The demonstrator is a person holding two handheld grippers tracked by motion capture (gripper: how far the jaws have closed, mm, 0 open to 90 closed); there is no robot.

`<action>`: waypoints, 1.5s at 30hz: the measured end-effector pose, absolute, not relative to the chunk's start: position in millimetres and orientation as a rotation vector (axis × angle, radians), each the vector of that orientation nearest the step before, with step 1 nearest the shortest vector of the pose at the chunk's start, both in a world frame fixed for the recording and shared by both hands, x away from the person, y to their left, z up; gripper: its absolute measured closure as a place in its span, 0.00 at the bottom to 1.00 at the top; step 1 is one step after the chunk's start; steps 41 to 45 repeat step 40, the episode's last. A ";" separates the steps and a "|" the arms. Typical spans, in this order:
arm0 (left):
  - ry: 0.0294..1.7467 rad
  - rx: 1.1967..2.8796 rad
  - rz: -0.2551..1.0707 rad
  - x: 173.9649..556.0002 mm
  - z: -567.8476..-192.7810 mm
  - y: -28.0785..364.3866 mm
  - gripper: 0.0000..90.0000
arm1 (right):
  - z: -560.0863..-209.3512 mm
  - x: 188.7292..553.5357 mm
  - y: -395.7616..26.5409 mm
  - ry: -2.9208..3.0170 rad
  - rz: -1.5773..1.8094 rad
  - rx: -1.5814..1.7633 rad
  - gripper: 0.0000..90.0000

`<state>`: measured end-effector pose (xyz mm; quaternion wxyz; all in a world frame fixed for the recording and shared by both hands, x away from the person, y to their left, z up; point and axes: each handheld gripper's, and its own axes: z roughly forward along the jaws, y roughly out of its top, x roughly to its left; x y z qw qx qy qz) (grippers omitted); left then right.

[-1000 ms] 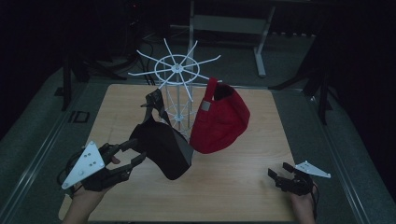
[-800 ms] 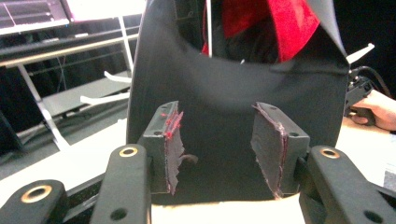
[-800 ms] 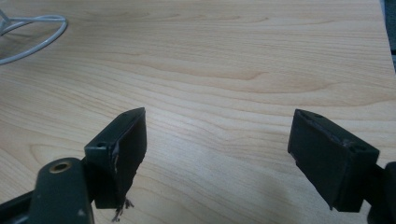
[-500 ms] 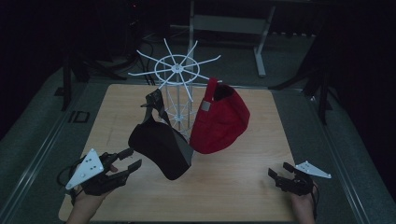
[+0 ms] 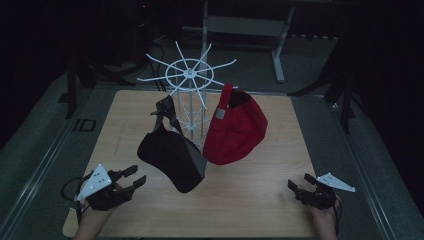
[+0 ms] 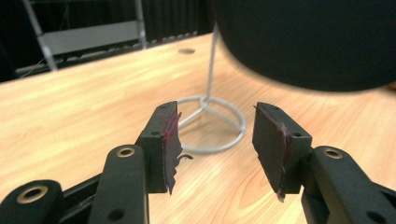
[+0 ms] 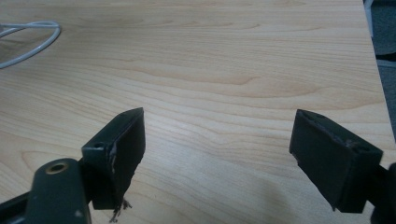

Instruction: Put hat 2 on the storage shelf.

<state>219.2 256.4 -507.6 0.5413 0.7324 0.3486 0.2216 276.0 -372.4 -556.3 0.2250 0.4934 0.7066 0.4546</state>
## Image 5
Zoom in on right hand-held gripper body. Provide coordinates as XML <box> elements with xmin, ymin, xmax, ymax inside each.
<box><xmin>295</xmin><ymin>172</ymin><xmax>356</xmax><ymax>211</ymax></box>

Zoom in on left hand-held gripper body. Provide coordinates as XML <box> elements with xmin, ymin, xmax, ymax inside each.
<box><xmin>76</xmin><ymin>163</ymin><xmax>136</xmax><ymax>212</ymax></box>

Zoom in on grey sun visor hat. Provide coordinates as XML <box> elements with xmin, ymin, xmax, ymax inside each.
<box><xmin>136</xmin><ymin>94</ymin><xmax>208</xmax><ymax>194</ymax></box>

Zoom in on red baseball cap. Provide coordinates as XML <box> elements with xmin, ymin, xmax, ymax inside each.
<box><xmin>202</xmin><ymin>83</ymin><xmax>269</xmax><ymax>166</ymax></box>

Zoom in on white wire hat rack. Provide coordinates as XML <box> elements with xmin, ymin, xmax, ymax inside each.
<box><xmin>136</xmin><ymin>40</ymin><xmax>238</xmax><ymax>150</ymax></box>

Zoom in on person's right hand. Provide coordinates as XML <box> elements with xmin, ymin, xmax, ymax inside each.
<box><xmin>310</xmin><ymin>199</ymin><xmax>342</xmax><ymax>240</ymax></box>

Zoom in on person's left hand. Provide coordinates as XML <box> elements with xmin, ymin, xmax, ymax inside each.
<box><xmin>73</xmin><ymin>199</ymin><xmax>122</xmax><ymax>240</ymax></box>

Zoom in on black metal stand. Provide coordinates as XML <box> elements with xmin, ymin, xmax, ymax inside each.
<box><xmin>289</xmin><ymin>33</ymin><xmax>359</xmax><ymax>135</ymax></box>
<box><xmin>65</xmin><ymin>49</ymin><xmax>136</xmax><ymax>120</ymax></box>

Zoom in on dark equipment cabinet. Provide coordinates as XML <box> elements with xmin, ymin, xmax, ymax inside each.
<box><xmin>98</xmin><ymin>0</ymin><xmax>156</xmax><ymax>66</ymax></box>

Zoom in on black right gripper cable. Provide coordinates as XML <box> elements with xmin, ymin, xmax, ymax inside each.
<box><xmin>333</xmin><ymin>196</ymin><xmax>343</xmax><ymax>238</ymax></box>

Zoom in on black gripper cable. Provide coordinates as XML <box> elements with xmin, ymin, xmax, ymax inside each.
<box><xmin>333</xmin><ymin>196</ymin><xmax>343</xmax><ymax>238</ymax></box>
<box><xmin>60</xmin><ymin>176</ymin><xmax>92</xmax><ymax>234</ymax></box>

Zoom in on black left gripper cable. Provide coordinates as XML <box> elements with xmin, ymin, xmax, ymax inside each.
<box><xmin>60</xmin><ymin>176</ymin><xmax>92</xmax><ymax>234</ymax></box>

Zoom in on metal floor rail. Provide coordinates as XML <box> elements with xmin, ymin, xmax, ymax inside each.
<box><xmin>324</xmin><ymin>98</ymin><xmax>396</xmax><ymax>240</ymax></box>
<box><xmin>0</xmin><ymin>87</ymin><xmax>98</xmax><ymax>238</ymax></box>

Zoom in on black floor cables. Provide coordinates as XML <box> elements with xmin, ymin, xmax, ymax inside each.
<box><xmin>145</xmin><ymin>39</ymin><xmax>168</xmax><ymax>93</ymax></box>

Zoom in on white metal desk frame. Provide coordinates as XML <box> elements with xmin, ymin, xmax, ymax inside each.
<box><xmin>181</xmin><ymin>0</ymin><xmax>338</xmax><ymax>84</ymax></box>

